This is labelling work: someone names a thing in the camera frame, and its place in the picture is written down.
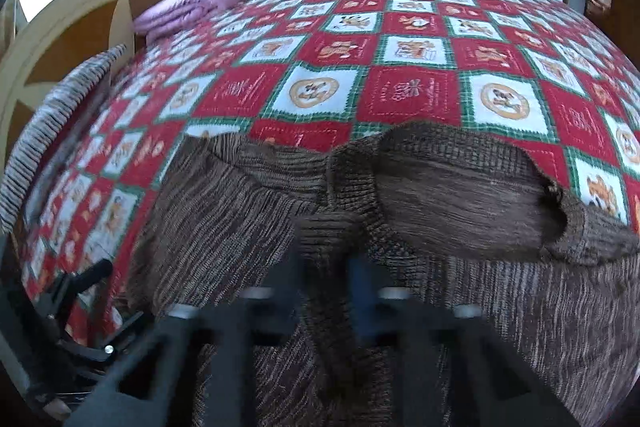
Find cream wooden headboard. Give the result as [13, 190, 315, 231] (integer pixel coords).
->
[1, 0, 160, 161]

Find striped pillow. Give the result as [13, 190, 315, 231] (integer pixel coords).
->
[1, 43, 127, 234]

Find brown knitted sweater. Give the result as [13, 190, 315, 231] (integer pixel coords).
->
[125, 121, 639, 426]

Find pink folded blanket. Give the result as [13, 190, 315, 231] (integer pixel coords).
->
[134, 0, 245, 44]

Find red checkered bear quilt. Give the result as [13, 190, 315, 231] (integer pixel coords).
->
[21, 0, 639, 343]

